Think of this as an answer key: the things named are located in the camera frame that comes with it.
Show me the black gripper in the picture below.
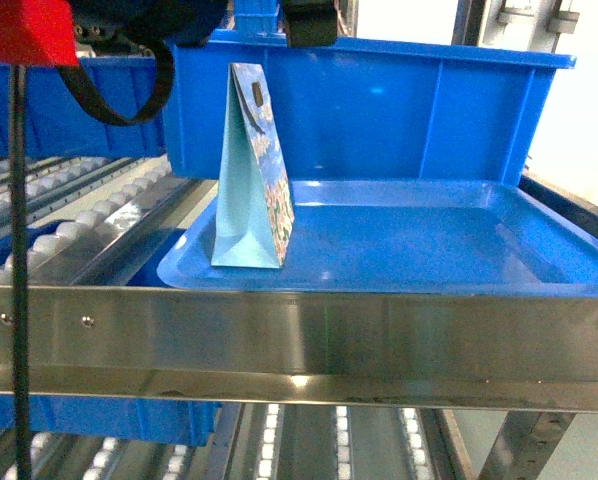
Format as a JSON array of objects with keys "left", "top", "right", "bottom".
[{"left": 281, "top": 0, "right": 338, "bottom": 48}]

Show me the flower gift bag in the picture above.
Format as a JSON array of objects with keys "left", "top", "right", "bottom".
[{"left": 211, "top": 63, "right": 295, "bottom": 269}]

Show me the large blue crate behind tray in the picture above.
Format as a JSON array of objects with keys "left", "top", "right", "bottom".
[{"left": 163, "top": 30, "right": 576, "bottom": 185}]

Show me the blue plastic tray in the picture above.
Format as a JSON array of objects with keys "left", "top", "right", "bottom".
[{"left": 157, "top": 180, "right": 598, "bottom": 298}]

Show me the white roller track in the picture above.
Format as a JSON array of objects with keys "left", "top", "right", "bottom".
[{"left": 27, "top": 162, "right": 171, "bottom": 285}]

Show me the blue crate left shelf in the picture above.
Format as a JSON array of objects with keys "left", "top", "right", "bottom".
[{"left": 0, "top": 57, "right": 166, "bottom": 158}]

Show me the blue crate lower left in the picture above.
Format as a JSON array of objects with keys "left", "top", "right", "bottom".
[{"left": 29, "top": 395, "right": 220, "bottom": 447}]

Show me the black cable loop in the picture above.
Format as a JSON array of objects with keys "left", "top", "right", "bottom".
[{"left": 57, "top": 35, "right": 175, "bottom": 127}]

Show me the steel shelf front rail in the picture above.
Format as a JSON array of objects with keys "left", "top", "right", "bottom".
[{"left": 29, "top": 286, "right": 598, "bottom": 413}]

